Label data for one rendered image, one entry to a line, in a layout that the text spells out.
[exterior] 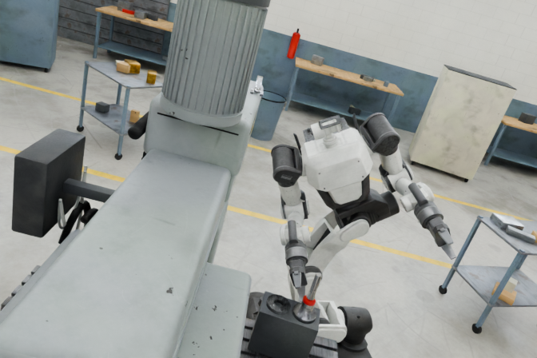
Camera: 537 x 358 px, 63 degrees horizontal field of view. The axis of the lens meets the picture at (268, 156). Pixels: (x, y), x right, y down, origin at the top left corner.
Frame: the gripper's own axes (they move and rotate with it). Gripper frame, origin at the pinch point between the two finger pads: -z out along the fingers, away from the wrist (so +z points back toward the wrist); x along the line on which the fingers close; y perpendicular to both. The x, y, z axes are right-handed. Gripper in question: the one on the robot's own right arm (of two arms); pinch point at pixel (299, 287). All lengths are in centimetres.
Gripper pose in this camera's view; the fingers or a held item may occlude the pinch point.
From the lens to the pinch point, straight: 172.8
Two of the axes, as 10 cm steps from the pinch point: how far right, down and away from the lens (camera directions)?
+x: -2.1, -6.8, -7.0
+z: -0.4, -7.1, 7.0
